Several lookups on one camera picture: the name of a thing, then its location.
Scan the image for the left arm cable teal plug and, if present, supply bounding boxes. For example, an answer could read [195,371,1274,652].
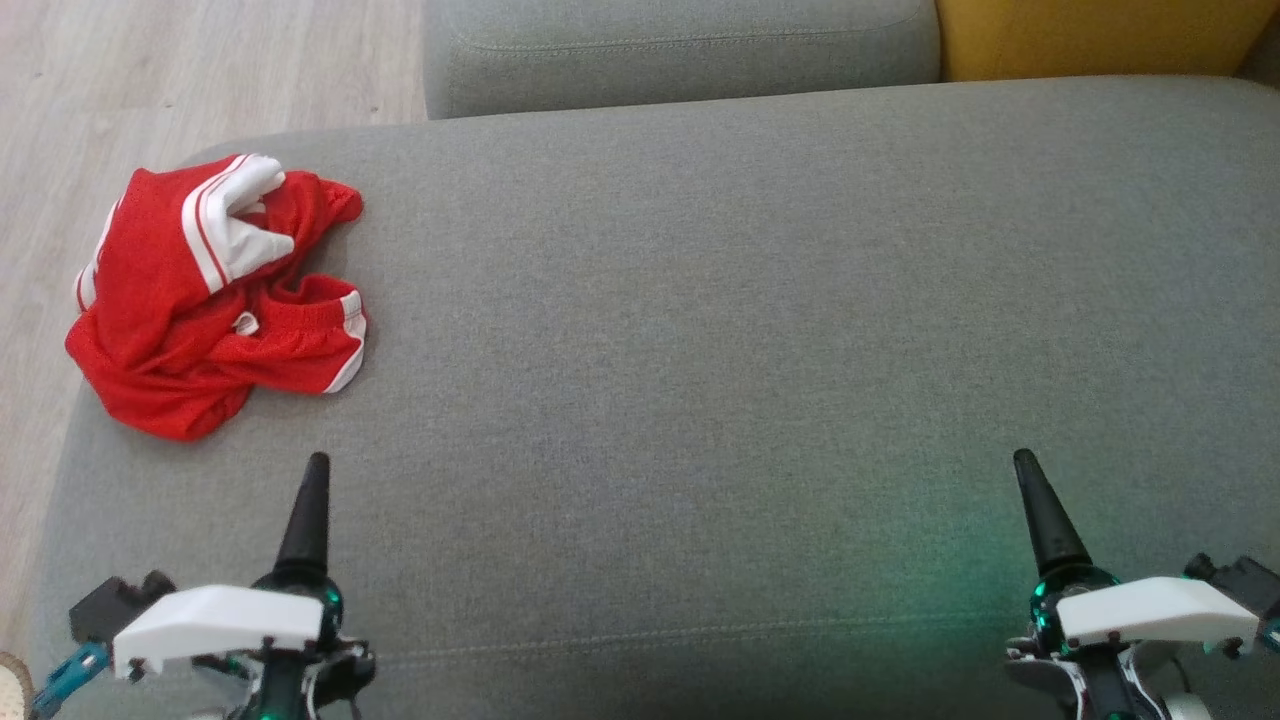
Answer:
[28,642,111,720]

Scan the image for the left gripper body white wedge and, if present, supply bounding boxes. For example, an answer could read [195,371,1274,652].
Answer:
[113,575,346,681]

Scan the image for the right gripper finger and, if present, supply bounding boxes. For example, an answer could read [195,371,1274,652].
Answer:
[1013,449,1094,580]

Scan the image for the yellow cushion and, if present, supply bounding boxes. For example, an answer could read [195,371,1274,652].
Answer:
[936,0,1280,83]

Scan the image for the right gripper body white wedge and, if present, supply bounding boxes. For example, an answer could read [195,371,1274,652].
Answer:
[1030,565,1260,657]

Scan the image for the grey fabric sofa seat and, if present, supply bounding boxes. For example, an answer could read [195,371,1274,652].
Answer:
[28,75,1280,720]

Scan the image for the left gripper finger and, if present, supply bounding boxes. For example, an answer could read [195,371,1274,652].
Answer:
[273,452,336,584]

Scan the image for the red basketball shorts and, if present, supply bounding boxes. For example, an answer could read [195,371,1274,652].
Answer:
[64,272,369,442]

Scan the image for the red jersey with white sleeves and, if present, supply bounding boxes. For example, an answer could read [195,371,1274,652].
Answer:
[73,153,366,326]

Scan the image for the grey sofa back cushion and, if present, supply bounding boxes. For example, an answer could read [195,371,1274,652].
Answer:
[422,0,942,121]

